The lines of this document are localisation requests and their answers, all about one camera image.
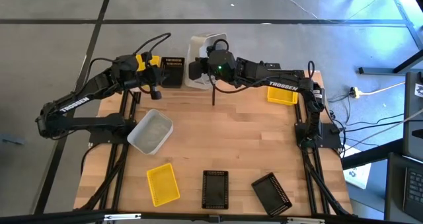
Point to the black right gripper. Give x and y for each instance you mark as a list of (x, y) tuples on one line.
[(206, 68)]

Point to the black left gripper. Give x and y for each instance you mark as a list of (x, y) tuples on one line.
[(150, 73)]

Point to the yellow plastic basket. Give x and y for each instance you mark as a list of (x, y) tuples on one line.
[(163, 185), (281, 100), (140, 62)]

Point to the white plastic basket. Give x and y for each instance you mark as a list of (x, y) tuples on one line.
[(198, 82), (150, 131)]

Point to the black plastic basket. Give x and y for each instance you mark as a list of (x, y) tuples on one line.
[(215, 190), (173, 73), (271, 195)]

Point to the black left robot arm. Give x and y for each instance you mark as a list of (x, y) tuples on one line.
[(76, 103)]

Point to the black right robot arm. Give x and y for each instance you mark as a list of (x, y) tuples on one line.
[(284, 85)]

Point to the yellow white power plug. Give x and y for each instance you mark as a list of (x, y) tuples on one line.
[(355, 92)]

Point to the small grey floor object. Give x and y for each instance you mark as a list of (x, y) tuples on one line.
[(13, 140)]

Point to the black desk foot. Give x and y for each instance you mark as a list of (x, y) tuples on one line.
[(380, 71)]

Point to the black crossbar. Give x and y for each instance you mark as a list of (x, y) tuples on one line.
[(49, 219)]

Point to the black desk leg bar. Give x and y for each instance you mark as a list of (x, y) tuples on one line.
[(370, 156)]

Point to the white box with logo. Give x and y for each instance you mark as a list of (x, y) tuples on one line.
[(358, 177)]

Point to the white logo sticker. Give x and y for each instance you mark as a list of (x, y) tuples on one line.
[(419, 91)]

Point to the grey computer case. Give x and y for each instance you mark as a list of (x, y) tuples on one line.
[(413, 134)]

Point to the dark grey desk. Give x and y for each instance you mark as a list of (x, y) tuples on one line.
[(393, 191)]

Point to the black keyboard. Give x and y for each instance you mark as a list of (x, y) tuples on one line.
[(414, 191)]

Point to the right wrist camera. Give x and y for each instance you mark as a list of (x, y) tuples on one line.
[(194, 70)]

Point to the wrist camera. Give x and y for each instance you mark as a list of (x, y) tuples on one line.
[(156, 93), (194, 70)]

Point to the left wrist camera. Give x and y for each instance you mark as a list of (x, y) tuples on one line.
[(156, 93)]

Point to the black shelf post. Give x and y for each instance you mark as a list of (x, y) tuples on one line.
[(213, 98)]

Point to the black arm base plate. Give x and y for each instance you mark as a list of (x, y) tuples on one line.
[(330, 139), (105, 139)]

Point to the black aluminium frame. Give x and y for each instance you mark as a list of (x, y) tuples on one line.
[(117, 184), (298, 113)]

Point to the silver bracket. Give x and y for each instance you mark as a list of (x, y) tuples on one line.
[(305, 220), (122, 217)]

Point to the grey metal table rail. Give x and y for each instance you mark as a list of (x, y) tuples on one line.
[(404, 16)]

